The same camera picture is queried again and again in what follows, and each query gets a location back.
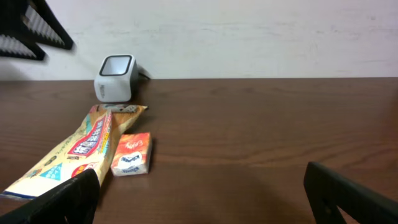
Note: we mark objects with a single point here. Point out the large beige snack bag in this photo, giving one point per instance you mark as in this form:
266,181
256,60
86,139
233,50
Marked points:
91,146

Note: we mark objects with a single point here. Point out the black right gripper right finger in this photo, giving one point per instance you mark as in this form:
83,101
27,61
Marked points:
328,193

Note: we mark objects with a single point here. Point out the grey plastic shopping basket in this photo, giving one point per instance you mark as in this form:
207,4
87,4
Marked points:
27,23

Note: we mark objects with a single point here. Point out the white barcode scanner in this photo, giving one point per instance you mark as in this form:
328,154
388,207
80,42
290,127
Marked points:
118,78

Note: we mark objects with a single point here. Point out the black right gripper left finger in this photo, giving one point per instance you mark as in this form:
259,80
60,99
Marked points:
73,201

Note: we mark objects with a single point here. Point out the orange tissue pack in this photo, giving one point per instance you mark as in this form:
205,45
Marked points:
133,154

